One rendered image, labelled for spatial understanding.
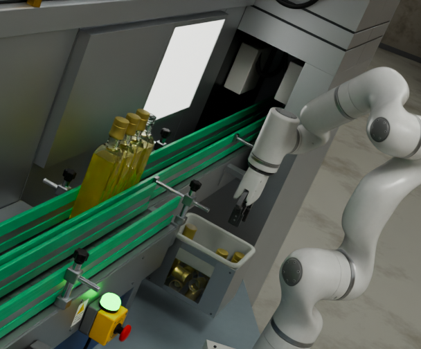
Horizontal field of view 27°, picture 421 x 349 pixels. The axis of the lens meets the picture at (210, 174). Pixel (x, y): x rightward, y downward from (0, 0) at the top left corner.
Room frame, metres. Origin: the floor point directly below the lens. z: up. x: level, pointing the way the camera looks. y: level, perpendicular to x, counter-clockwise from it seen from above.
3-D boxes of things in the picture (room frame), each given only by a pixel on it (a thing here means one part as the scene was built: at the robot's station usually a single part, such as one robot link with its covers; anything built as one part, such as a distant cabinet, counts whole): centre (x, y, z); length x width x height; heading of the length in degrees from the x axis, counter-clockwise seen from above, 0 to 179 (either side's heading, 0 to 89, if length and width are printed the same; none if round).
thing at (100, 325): (1.65, 0.09, 0.96); 0.07 x 0.07 x 0.07; 76
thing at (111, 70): (2.28, 0.27, 1.32); 0.90 x 0.03 x 0.34; 166
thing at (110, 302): (1.65, 0.09, 1.01); 0.04 x 0.04 x 0.03
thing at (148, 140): (2.03, 0.19, 1.16); 0.06 x 0.06 x 0.21; 75
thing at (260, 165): (2.18, -0.12, 1.27); 0.09 x 0.08 x 0.03; 165
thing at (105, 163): (1.86, 0.23, 1.16); 0.06 x 0.06 x 0.21; 75
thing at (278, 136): (2.18, -0.12, 1.35); 0.09 x 0.08 x 0.13; 132
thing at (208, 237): (2.17, -0.08, 0.97); 0.22 x 0.17 x 0.09; 76
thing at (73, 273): (1.49, 0.15, 1.11); 0.07 x 0.04 x 0.13; 76
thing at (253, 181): (2.18, -0.12, 1.21); 0.10 x 0.07 x 0.11; 165
